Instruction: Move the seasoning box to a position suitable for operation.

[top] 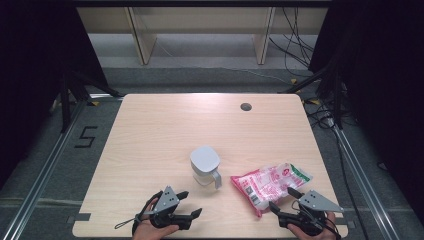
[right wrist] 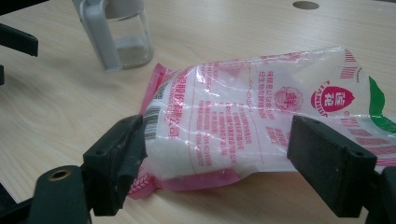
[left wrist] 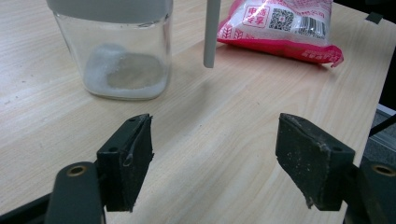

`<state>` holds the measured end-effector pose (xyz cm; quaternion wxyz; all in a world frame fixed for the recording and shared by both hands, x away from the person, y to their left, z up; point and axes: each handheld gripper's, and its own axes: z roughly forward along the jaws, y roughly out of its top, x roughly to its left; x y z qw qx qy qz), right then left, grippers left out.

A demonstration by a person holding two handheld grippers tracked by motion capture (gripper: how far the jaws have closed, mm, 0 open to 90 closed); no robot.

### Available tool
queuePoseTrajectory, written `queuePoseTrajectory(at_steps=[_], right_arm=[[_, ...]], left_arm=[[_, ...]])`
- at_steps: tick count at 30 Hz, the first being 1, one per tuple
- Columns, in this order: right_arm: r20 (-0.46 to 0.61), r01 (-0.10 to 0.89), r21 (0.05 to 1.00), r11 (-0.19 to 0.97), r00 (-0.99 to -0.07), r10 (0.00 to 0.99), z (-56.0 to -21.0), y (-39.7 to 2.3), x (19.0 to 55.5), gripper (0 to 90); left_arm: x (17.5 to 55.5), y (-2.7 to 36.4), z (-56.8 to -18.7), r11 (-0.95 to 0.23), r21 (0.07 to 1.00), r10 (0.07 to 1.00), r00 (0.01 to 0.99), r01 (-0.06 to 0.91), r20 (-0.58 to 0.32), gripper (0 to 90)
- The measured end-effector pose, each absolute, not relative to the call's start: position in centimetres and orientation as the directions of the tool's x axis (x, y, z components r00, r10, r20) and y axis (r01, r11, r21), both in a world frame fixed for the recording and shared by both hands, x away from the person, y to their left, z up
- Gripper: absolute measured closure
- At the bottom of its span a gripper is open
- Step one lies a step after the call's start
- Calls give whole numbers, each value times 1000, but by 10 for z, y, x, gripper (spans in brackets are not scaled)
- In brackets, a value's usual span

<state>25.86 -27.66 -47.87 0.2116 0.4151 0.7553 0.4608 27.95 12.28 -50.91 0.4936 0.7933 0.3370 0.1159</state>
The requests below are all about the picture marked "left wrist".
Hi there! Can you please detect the pink and white plastic bag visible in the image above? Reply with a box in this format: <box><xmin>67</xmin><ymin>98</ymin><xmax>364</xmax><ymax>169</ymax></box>
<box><xmin>217</xmin><ymin>0</ymin><xmax>345</xmax><ymax>68</ymax></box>

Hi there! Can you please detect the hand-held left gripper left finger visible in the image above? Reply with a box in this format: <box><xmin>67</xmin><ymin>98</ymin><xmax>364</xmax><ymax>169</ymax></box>
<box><xmin>96</xmin><ymin>113</ymin><xmax>155</xmax><ymax>213</ymax></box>

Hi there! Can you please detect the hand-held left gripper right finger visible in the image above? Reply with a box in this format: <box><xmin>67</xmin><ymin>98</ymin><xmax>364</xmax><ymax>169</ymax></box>
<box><xmin>275</xmin><ymin>112</ymin><xmax>357</xmax><ymax>212</ymax></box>

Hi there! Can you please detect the black tape strip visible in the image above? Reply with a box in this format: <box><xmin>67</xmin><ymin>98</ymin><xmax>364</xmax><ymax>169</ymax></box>
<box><xmin>364</xmin><ymin>11</ymin><xmax>385</xmax><ymax>25</ymax></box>

